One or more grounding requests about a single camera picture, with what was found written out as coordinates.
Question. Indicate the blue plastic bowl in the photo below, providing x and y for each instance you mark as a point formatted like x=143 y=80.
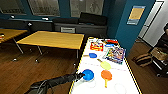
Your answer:
x=89 y=75

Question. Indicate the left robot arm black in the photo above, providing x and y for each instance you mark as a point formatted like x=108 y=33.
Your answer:
x=50 y=83

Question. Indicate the small flat blue object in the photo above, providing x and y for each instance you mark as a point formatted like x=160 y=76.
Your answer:
x=92 y=55

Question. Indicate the yellow green paddle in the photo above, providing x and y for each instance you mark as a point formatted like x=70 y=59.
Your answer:
x=105 y=65

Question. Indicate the orange snack packets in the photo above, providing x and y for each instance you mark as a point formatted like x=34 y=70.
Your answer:
x=96 y=45

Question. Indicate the colourful printed box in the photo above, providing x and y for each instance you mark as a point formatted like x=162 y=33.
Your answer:
x=115 y=54

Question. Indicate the small light blue object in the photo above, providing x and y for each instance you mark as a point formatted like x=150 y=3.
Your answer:
x=109 y=45

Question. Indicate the red flat packet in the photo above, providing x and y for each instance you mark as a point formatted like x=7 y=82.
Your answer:
x=111 y=41

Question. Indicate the long wooden table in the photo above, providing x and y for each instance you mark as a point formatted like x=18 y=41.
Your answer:
x=51 y=39
x=10 y=33

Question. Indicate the grey rectangular panel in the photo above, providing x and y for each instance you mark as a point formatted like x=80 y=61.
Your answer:
x=67 y=29

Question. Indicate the dark upholstered sofa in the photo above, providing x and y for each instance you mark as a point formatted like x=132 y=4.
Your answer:
x=83 y=26

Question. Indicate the interior glass window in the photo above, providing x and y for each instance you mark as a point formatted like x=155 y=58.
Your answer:
x=11 y=5
x=86 y=6
x=43 y=6

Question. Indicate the black wheeled cart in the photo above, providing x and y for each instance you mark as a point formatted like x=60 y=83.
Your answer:
x=160 y=58

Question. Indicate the small red black object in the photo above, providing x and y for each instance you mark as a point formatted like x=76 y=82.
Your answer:
x=1 y=36

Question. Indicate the dark long wall bench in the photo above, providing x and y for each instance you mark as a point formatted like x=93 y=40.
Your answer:
x=23 y=24

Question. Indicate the yellow wall sign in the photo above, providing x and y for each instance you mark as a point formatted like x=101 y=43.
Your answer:
x=136 y=15

